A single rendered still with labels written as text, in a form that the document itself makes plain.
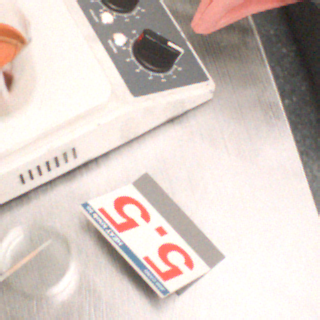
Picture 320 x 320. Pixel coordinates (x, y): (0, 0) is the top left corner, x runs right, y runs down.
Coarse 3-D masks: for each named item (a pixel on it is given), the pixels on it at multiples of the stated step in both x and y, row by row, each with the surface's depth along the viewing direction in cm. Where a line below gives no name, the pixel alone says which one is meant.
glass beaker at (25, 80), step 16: (0, 0) 70; (16, 0) 69; (0, 16) 73; (16, 16) 71; (32, 16) 69; (32, 32) 69; (32, 48) 70; (16, 64) 69; (32, 64) 72; (0, 80) 69; (16, 80) 70; (32, 80) 73; (0, 96) 71; (16, 96) 72; (32, 96) 74; (0, 112) 73; (16, 112) 74
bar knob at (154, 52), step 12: (144, 36) 79; (156, 36) 79; (132, 48) 80; (144, 48) 80; (156, 48) 79; (168, 48) 79; (180, 48) 80; (144, 60) 79; (156, 60) 80; (168, 60) 80; (156, 72) 80
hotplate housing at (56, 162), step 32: (64, 0) 80; (160, 0) 85; (128, 96) 77; (160, 96) 79; (192, 96) 81; (64, 128) 76; (96, 128) 77; (128, 128) 80; (0, 160) 75; (32, 160) 76; (64, 160) 79; (0, 192) 78
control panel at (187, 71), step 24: (96, 0) 82; (144, 0) 84; (96, 24) 80; (120, 24) 81; (144, 24) 82; (168, 24) 83; (120, 48) 80; (120, 72) 78; (144, 72) 79; (168, 72) 80; (192, 72) 81
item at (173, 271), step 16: (128, 192) 81; (96, 208) 78; (112, 208) 78; (128, 208) 79; (144, 208) 80; (112, 224) 77; (128, 224) 78; (144, 224) 79; (160, 224) 80; (128, 240) 77; (144, 240) 77; (160, 240) 78; (176, 240) 79; (144, 256) 76; (160, 256) 77; (176, 256) 78; (160, 272) 76; (176, 272) 76; (192, 272) 77
